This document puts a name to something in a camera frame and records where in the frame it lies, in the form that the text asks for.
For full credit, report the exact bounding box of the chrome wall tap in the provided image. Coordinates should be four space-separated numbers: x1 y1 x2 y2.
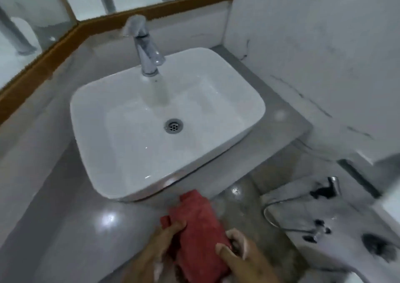
310 176 341 199

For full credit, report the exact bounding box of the chrome basin faucet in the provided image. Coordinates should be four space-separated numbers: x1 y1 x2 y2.
122 14 165 77

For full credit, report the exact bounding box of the chrome angle valve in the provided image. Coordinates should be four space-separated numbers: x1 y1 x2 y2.
302 220 332 243

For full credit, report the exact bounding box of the person's right hand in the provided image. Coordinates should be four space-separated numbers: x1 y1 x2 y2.
215 228 282 283

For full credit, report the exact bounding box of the white ceramic wash basin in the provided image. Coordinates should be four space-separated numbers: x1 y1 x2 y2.
70 47 266 203

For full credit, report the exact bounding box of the red cloth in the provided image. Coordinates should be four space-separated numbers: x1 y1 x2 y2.
160 189 233 283

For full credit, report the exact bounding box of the person's left hand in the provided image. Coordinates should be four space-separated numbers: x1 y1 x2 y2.
121 220 187 283

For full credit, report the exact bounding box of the chrome sink drain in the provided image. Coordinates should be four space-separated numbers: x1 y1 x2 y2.
165 119 184 134

